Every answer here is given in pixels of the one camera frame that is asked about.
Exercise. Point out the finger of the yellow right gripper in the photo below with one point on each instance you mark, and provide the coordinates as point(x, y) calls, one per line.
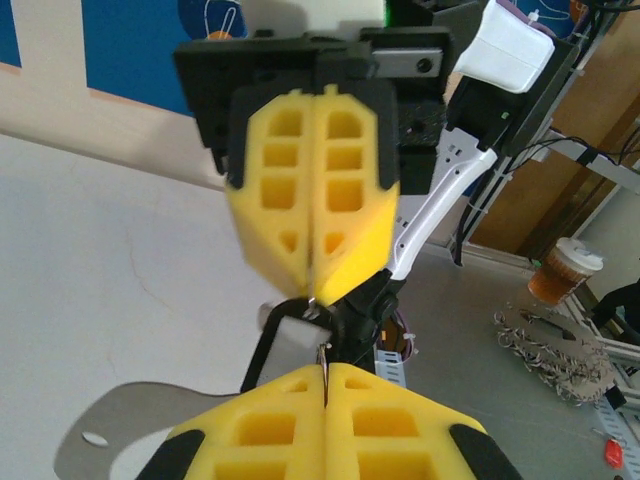
point(252, 230)
point(372, 235)

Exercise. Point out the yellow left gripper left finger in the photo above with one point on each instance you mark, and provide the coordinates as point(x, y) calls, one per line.
point(280, 400)

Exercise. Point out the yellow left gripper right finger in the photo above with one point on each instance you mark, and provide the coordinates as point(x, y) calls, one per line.
point(380, 395)

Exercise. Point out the silver metal keyring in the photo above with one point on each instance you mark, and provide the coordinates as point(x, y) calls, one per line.
point(325, 360)

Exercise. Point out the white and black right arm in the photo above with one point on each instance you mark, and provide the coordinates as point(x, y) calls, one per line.
point(440, 215)

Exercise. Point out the silver metal plate with hole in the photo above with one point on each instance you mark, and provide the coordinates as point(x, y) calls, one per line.
point(130, 415)

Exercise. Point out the pile of silver keyrings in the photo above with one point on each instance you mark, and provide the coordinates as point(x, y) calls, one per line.
point(550, 350)

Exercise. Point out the brown wooden board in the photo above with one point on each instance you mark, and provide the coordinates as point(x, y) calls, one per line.
point(590, 210)

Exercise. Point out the small red tag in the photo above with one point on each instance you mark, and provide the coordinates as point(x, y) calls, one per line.
point(614, 452)

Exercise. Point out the person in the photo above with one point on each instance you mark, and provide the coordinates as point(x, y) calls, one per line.
point(617, 305)

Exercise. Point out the blue wall poster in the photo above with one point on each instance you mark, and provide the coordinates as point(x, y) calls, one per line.
point(125, 50)

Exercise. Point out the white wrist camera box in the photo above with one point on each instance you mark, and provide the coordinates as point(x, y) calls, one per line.
point(340, 10)

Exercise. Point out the aluminium frame profile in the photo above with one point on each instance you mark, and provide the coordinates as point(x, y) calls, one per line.
point(615, 350)

